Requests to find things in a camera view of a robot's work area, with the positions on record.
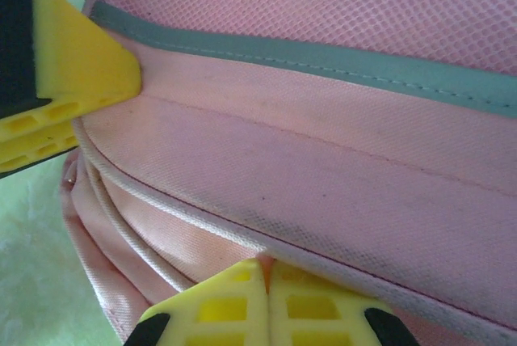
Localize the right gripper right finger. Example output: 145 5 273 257
266 260 421 346

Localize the pink school backpack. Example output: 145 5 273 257
60 0 517 346

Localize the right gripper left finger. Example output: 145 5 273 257
123 259 270 346

